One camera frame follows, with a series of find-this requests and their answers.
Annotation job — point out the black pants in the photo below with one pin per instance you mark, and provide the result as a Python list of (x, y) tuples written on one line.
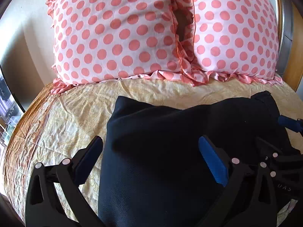
[(153, 173)]

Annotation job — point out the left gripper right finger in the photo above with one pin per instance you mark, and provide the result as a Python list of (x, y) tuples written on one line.
[(237, 205)]

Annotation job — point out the wooden door frame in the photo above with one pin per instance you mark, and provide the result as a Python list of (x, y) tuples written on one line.
[(289, 65)]

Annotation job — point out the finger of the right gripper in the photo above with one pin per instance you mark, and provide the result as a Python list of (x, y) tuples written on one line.
[(294, 125)]

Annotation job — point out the cream patterned bed quilt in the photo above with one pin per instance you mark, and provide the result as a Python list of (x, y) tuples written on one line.
[(83, 112)]

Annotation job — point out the flat screen television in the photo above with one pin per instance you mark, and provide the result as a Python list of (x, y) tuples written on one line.
[(11, 112)]

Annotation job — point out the pink polka dot pillow left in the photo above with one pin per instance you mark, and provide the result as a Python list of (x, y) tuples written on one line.
[(100, 40)]

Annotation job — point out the pink polka dot pillow right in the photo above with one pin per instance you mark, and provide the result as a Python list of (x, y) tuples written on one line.
[(227, 39)]

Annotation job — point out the pink polka dot pillow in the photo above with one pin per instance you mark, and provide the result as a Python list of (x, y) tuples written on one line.
[(227, 39), (100, 40)]

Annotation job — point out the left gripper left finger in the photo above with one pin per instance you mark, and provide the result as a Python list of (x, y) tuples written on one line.
[(43, 207)]

